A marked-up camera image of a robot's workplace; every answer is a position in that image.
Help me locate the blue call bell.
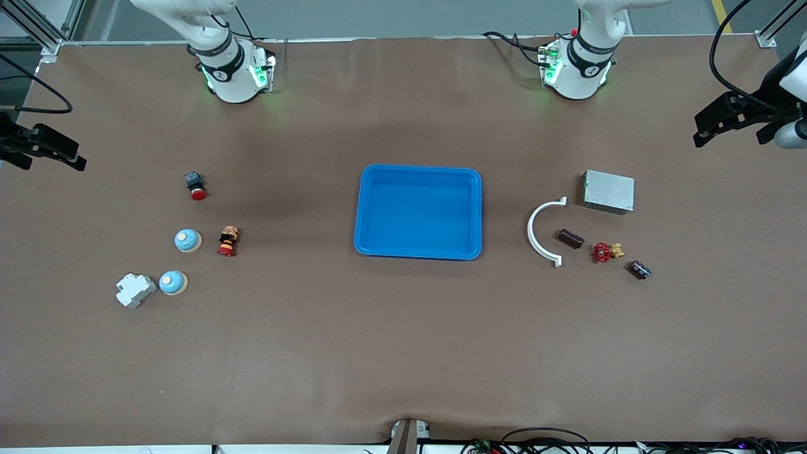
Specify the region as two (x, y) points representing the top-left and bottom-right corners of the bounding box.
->
(174, 228), (203, 254)
(158, 271), (189, 296)

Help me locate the blue plastic tray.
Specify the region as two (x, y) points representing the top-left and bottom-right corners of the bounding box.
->
(353, 165), (484, 261)

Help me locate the silver metal power supply box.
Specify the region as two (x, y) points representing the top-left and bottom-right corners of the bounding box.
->
(581, 170), (636, 216)

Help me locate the white circuit breaker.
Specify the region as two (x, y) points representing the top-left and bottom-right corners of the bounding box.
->
(115, 272), (158, 309)

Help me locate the brown table mat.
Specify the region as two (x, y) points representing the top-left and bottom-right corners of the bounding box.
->
(0, 35), (807, 448)

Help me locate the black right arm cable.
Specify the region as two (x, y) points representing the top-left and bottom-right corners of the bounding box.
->
(0, 54), (74, 115)

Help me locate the aluminium frame profile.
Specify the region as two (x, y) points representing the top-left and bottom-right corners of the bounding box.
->
(0, 0), (86, 64)
(757, 0), (807, 48)

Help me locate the red handle brass valve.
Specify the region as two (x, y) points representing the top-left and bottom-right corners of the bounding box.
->
(591, 242), (625, 264)

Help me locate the white curved plastic half ring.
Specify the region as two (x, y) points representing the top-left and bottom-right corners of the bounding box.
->
(526, 197), (568, 269)

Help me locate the black left base cable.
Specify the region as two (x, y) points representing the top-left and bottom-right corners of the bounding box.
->
(482, 30), (555, 67)

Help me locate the black base cable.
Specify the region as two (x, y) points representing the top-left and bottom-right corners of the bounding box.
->
(482, 30), (555, 67)
(211, 6), (278, 45)

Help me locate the black right base cable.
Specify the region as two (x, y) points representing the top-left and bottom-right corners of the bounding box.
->
(211, 6), (278, 45)

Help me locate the white table edge rail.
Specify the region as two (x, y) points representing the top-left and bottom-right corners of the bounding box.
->
(0, 445), (379, 454)

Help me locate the black cable bundle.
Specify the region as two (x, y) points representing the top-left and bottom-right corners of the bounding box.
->
(460, 428), (807, 454)

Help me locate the grey metal table bracket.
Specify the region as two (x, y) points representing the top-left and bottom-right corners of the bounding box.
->
(386, 418), (433, 454)

